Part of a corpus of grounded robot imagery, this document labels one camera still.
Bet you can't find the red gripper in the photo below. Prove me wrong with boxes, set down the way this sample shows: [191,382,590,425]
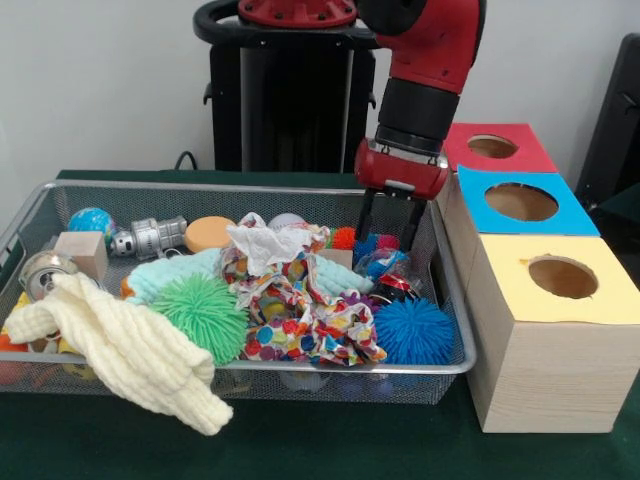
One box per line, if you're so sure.
[354,138,452,252]

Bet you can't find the crushed clear water bottle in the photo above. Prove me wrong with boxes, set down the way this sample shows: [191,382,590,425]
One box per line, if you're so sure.
[355,248,413,283]

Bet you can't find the blue spiky ball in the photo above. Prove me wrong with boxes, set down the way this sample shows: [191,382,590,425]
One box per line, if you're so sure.
[374,298,457,366]

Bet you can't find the colourful patterned cloth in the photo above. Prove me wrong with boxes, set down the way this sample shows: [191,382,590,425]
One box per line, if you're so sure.
[222,250,389,367]
[226,212,331,278]

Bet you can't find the mint green cloth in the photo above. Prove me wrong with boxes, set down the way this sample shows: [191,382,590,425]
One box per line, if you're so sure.
[126,248,374,304]

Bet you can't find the shallow clear mesh bin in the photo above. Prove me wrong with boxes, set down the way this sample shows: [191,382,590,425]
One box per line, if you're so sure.
[0,180,476,404]

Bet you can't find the wooden box with three holes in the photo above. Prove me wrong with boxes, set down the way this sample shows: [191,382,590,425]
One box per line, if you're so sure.
[435,122,640,434]

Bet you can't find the orange spiky ball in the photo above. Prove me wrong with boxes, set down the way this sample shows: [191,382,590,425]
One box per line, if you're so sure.
[331,226,359,251]

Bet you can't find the purple spiky ball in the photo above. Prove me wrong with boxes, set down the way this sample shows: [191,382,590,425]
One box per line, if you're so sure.
[343,290,379,315]

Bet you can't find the pale pink ball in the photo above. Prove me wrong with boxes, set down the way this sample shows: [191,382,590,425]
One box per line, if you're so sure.
[268,212,307,230]

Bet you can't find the tan round bun toy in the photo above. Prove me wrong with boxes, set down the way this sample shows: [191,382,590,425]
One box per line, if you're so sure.
[185,216,237,253]

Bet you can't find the green spiky ball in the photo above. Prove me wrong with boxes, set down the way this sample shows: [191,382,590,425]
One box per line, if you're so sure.
[152,275,250,366]

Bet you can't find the small blue globe ball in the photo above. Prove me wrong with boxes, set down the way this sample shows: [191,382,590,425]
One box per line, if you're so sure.
[67,207,117,246]

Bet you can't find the pale yellow cloth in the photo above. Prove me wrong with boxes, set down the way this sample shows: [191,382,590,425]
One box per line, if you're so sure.
[3,273,235,437]

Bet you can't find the small wooden cube block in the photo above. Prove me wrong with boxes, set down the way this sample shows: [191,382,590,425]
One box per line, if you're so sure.
[53,232,108,283]

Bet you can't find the round silver tin can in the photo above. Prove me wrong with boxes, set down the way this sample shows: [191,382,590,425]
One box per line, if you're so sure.
[18,252,79,301]

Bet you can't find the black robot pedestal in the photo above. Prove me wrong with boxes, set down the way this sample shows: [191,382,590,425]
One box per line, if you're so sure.
[193,0,401,174]

